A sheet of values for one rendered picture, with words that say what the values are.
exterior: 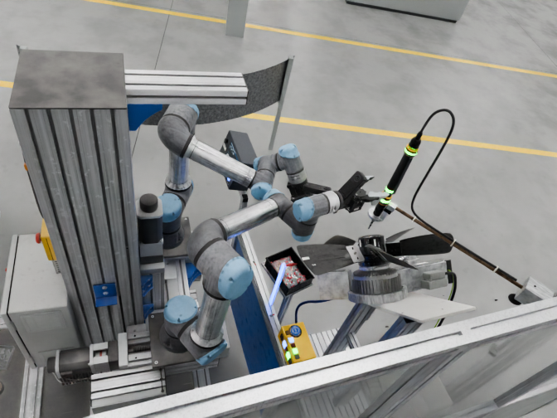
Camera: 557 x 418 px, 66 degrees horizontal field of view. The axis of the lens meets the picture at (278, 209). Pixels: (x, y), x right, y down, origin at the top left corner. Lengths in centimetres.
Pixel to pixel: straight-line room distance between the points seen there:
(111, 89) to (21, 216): 257
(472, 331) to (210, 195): 304
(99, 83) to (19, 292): 87
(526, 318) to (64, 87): 112
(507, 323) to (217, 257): 73
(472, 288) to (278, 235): 164
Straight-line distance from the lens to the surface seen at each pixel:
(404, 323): 196
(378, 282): 198
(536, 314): 99
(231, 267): 122
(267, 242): 344
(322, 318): 318
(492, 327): 90
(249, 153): 223
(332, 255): 195
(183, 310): 161
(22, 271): 182
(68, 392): 268
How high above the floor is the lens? 268
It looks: 47 degrees down
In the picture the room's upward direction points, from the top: 16 degrees clockwise
